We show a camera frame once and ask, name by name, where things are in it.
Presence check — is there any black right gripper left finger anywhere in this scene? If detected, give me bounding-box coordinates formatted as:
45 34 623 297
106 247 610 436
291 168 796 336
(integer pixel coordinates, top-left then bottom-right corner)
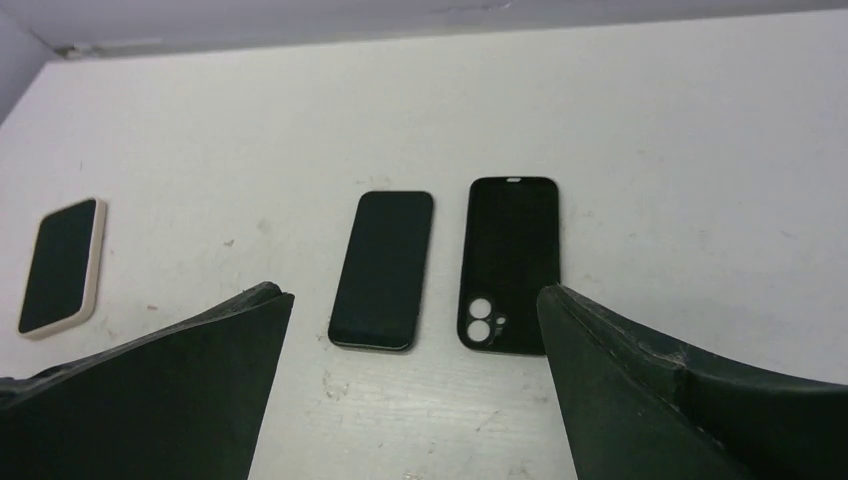
1 282 294 479

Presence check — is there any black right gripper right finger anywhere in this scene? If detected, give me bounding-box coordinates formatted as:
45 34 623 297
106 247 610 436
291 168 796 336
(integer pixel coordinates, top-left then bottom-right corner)
537 285 847 479

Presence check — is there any black phone case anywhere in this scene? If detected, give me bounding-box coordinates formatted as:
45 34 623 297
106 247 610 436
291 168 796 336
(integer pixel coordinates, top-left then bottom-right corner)
456 176 561 356

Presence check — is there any black phone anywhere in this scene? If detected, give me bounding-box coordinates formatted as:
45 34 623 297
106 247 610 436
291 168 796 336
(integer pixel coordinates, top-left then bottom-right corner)
328 191 434 352

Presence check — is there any phone in beige case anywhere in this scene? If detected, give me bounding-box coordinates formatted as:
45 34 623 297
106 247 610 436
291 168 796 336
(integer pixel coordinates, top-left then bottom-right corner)
17 197 107 340

